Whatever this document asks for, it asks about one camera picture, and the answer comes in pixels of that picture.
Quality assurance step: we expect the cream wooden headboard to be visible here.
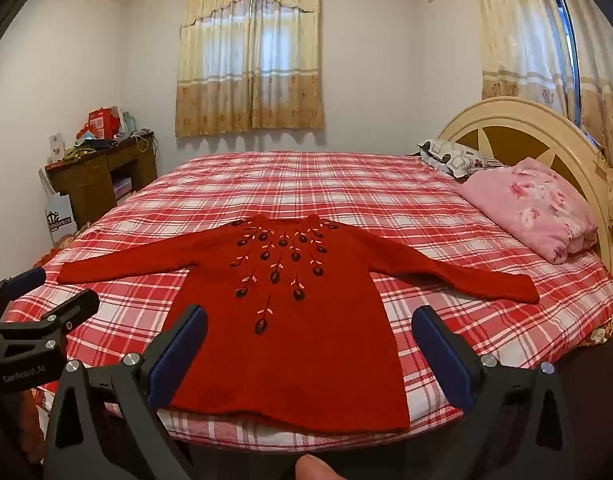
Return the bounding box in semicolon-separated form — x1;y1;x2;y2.
436;96;613;311

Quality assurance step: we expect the beige window curtain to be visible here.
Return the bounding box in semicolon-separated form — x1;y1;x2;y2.
466;0;572;123
175;0;326;137

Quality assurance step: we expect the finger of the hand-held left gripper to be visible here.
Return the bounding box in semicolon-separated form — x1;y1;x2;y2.
1;288;101;348
0;266;47;318

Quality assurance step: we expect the brown wooden desk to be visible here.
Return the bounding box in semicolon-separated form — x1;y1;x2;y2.
45;131;158;231

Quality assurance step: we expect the bed with red plaid sheet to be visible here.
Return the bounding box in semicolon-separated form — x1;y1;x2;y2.
1;150;613;461

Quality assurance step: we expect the red gift box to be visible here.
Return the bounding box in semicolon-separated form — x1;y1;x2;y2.
88;107;123;140

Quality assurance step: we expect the white paper bag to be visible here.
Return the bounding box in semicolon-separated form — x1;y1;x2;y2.
38;167;78;247

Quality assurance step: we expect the person's right hand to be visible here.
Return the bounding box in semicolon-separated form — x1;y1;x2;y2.
295;454;339;480

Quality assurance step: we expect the green cloth pile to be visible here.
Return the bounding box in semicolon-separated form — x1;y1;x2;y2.
61;142;96;161

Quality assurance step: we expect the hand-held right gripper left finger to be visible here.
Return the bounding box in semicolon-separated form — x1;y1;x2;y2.
44;304;208;480

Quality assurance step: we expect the pink floral quilt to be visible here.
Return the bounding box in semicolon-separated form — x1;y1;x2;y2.
459;156;599;265

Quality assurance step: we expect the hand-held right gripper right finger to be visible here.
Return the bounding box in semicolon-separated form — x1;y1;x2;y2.
411;305;579;480

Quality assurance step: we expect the grey patterned pillow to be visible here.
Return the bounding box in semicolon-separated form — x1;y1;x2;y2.
419;139;507;178

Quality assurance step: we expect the red knit sweater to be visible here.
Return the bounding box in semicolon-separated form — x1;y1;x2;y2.
56;213;541;435

